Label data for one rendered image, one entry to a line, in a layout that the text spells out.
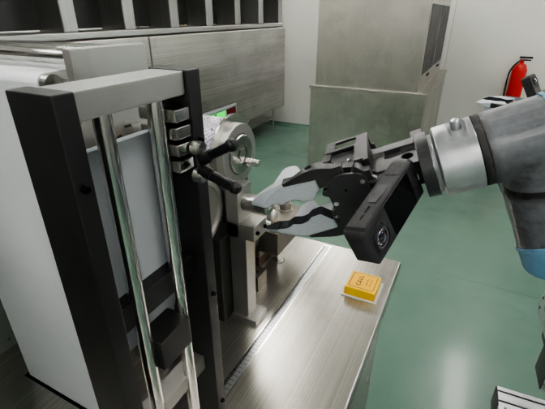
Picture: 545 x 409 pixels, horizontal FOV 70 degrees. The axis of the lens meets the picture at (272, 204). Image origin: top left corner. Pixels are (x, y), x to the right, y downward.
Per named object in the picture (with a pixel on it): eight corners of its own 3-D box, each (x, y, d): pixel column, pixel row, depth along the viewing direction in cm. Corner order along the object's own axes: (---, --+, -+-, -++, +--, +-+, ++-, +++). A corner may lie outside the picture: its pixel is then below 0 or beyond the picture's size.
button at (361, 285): (373, 303, 88) (375, 294, 87) (343, 294, 91) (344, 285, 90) (380, 285, 93) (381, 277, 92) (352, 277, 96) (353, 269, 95)
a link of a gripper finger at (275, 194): (260, 183, 52) (328, 173, 49) (251, 211, 48) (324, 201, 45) (253, 164, 51) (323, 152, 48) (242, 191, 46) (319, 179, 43)
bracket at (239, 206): (258, 327, 81) (255, 194, 68) (232, 317, 84) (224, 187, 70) (269, 312, 85) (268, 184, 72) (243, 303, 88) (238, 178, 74)
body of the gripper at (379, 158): (341, 191, 53) (435, 165, 48) (338, 233, 46) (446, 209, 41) (320, 144, 49) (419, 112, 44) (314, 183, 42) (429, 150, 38)
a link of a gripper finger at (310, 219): (285, 220, 56) (342, 196, 51) (278, 249, 51) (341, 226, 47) (272, 204, 54) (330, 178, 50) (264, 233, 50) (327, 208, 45)
